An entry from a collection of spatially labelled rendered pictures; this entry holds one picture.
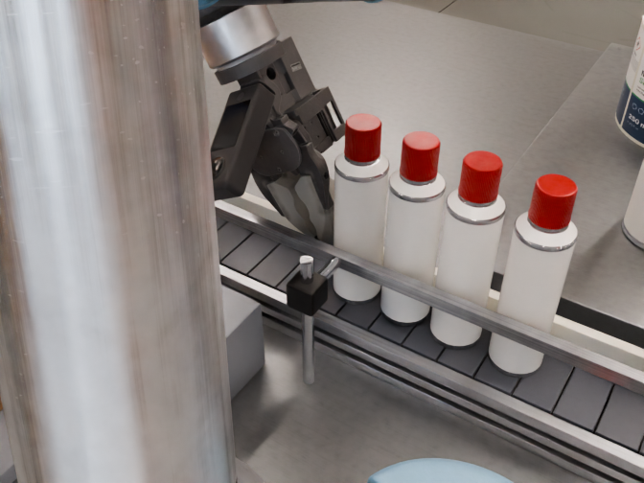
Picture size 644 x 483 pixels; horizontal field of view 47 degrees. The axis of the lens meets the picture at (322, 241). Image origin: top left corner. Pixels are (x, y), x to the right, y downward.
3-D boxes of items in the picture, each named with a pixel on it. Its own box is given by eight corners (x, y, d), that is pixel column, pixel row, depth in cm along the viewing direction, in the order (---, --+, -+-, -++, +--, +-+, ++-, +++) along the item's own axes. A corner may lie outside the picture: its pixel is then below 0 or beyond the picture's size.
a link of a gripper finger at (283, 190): (354, 224, 81) (317, 150, 78) (324, 254, 77) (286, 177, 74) (333, 227, 83) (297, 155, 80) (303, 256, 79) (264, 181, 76)
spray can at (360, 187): (389, 283, 80) (402, 117, 67) (365, 311, 77) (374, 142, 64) (348, 265, 82) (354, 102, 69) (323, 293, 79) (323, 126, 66)
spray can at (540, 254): (549, 351, 72) (599, 178, 59) (530, 386, 69) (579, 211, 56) (499, 331, 75) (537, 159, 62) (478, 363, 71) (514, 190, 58)
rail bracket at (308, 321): (350, 351, 79) (355, 230, 69) (312, 396, 74) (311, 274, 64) (324, 338, 80) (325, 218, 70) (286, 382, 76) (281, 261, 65)
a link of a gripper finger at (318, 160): (345, 201, 73) (308, 122, 70) (337, 209, 72) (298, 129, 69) (311, 207, 77) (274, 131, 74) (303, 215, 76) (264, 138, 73)
